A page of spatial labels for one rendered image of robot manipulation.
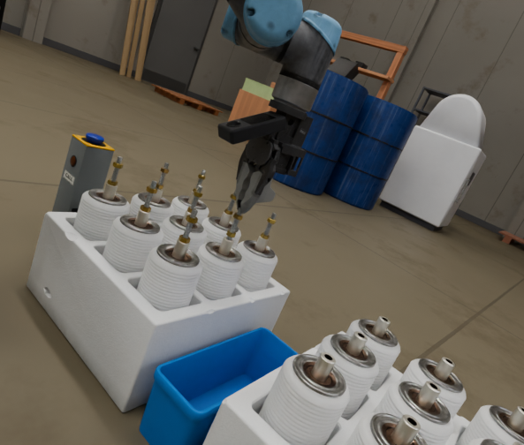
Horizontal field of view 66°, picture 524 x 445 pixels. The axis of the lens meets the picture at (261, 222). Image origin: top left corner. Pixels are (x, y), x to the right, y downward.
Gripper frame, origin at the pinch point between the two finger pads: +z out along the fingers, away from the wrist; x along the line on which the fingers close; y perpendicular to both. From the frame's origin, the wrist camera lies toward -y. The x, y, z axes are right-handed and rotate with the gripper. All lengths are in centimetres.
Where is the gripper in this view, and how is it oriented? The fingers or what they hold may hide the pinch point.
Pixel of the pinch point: (239, 205)
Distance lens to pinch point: 76.3
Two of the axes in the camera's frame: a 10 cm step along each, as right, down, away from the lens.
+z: -3.7, 8.9, 2.7
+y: 7.5, 1.2, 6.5
